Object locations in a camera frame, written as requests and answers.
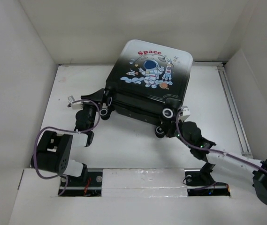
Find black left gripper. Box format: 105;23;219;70
80;89;105;131

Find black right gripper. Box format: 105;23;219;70
159;117;193;149

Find black suitcase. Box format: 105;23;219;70
100;39;193;138

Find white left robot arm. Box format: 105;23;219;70
31;89;105;186

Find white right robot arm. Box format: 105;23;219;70
161;120;267;206

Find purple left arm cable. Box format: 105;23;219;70
33;99;101;195

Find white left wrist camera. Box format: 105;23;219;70
67;96;83;110

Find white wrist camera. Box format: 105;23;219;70
67;96;83;110
179;106;191;120

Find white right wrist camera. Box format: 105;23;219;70
179;106;191;120

